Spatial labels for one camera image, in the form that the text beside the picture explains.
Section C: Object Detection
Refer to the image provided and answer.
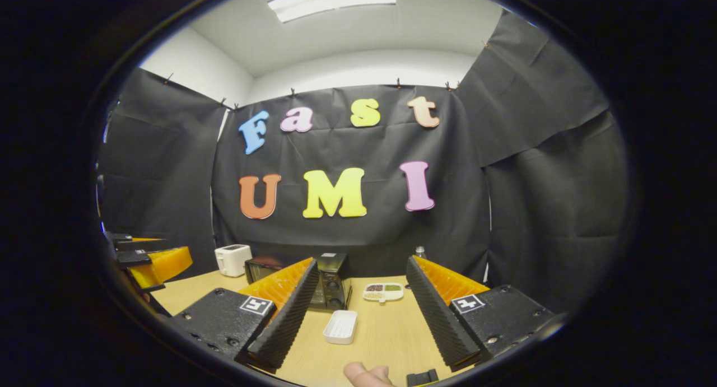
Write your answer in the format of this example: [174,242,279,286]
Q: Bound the white divided plate with beans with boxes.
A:
[362,282,404,304]

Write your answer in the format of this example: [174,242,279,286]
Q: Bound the white toaster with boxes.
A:
[214,244,253,278]

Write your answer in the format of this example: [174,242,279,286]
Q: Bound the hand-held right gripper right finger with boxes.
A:
[406,254,562,373]

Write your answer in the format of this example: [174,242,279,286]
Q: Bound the black electric oven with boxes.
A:
[244,252,353,313]

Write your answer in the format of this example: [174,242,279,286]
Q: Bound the white rectangular tray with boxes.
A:
[323,310,359,345]

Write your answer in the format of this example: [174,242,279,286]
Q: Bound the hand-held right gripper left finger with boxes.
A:
[169,257,320,373]

